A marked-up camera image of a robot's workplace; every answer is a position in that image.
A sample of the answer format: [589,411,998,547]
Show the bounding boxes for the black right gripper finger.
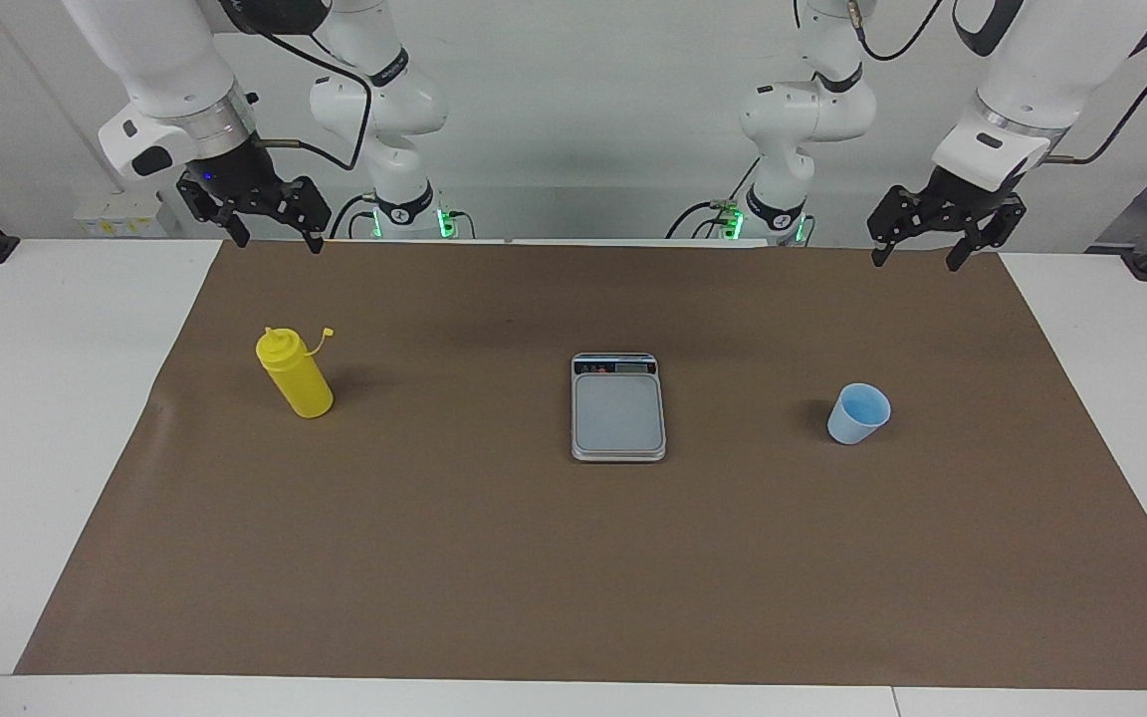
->
[270,177,333,255]
[178,171,252,249]

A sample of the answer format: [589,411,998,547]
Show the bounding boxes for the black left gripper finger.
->
[945,194,1029,273]
[867,184,936,268]

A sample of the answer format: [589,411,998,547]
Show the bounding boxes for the yellow squeeze bottle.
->
[255,326,336,419]

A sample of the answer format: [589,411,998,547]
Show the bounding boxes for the light blue plastic cup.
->
[826,382,892,446]

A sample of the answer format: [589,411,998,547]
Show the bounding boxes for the silver digital kitchen scale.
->
[571,352,667,463]

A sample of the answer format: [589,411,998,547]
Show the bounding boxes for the white box yellow labels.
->
[74,192,168,238]

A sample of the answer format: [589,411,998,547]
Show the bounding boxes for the brown paper mat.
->
[14,239,1147,690]

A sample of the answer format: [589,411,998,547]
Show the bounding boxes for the black base cable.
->
[330,192,380,240]
[666,157,764,240]

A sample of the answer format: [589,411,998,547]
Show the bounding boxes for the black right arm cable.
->
[220,0,375,172]

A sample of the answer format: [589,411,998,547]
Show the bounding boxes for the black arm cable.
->
[1043,5,1147,165]
[220,0,375,172]

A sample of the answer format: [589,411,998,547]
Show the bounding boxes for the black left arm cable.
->
[1043,5,1147,165]

